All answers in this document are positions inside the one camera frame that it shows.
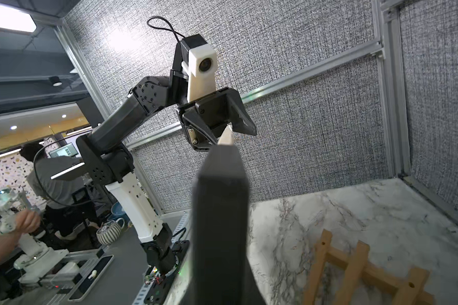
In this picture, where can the wooden easel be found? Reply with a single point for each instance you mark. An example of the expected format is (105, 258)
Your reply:
(357, 267)

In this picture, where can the person at desk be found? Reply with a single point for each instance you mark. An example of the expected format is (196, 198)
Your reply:
(68, 202)

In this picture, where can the striped ceramic teapot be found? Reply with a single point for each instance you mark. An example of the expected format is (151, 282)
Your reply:
(110, 231)

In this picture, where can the wooden canvas board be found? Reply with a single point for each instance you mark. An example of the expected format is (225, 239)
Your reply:
(227, 137)

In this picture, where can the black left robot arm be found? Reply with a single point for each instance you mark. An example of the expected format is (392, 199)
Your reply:
(106, 158)

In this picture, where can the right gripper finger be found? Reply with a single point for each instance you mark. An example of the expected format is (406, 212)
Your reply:
(221, 273)

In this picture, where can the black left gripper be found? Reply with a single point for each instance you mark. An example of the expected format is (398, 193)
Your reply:
(205, 119)

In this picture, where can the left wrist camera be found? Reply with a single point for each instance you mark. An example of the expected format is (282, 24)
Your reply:
(200, 64)

